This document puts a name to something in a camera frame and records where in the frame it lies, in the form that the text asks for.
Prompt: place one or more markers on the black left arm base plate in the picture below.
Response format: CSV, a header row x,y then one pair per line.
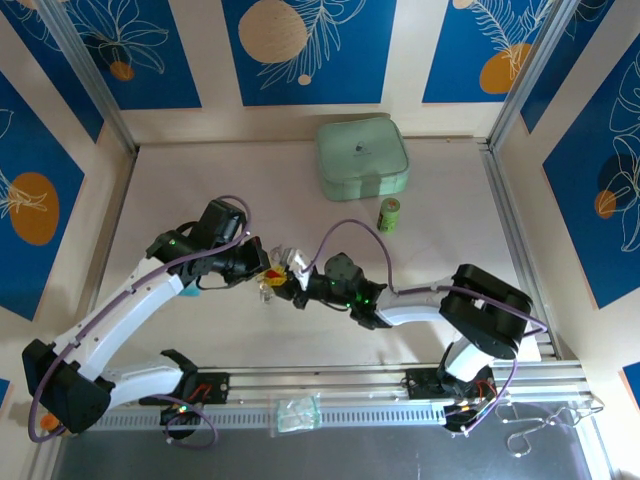
x,y
217,387

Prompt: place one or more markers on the aluminium corner post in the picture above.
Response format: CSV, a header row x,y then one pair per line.
x,y
528,75
90,75

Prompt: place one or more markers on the aluminium side rail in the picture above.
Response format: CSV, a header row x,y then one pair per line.
x,y
117,215
501,195

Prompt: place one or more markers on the key with red tag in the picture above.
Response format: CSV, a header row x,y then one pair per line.
x,y
273,274

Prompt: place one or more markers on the mint green zip pouch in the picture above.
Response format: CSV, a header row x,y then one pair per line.
x,y
360,150

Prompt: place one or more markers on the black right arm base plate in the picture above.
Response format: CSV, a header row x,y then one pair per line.
x,y
420,385

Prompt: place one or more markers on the green cylindrical bottle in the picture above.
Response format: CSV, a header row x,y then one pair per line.
x,y
389,215

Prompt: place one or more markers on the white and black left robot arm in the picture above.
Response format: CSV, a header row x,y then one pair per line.
x,y
125,320

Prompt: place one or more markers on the blue snack packet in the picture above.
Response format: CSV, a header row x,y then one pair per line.
x,y
191,290

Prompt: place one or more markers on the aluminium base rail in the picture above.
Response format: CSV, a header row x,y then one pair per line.
x,y
325,376

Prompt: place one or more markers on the clear plastic bag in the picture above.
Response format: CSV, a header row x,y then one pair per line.
x,y
295,415

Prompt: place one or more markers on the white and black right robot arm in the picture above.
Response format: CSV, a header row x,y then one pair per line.
x,y
415,307

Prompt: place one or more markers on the black controller board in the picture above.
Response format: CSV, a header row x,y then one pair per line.
x,y
457,417
180,417

